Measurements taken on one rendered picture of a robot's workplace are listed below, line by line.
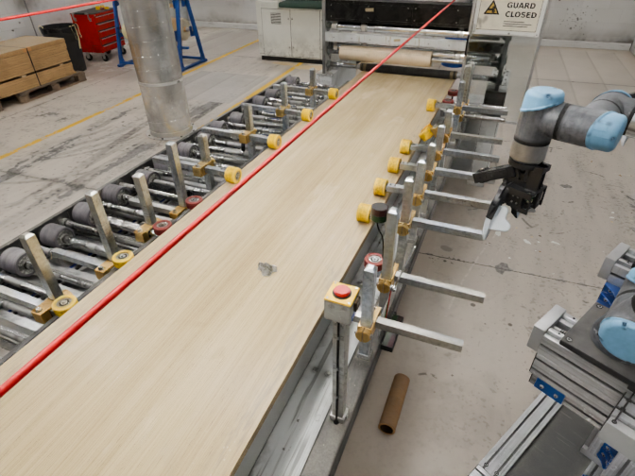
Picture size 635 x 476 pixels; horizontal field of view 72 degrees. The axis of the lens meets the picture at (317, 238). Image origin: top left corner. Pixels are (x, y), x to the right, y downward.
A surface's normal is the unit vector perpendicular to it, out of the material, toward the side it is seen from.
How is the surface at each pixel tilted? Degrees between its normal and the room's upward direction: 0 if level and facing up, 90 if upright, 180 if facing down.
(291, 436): 0
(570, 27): 90
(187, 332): 0
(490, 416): 0
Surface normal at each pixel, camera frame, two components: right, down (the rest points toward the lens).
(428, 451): -0.01, -0.82
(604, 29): -0.34, 0.55
